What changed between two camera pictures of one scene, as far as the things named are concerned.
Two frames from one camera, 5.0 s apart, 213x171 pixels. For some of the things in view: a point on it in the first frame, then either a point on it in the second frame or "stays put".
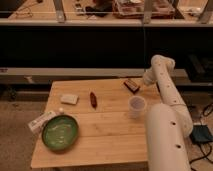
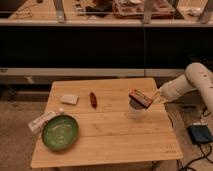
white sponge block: (69, 99) stays put
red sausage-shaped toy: (94, 100) stays put
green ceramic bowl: (60, 132) stays put
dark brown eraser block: (131, 86) → (140, 98)
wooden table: (111, 117) stays put
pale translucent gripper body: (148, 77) → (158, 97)
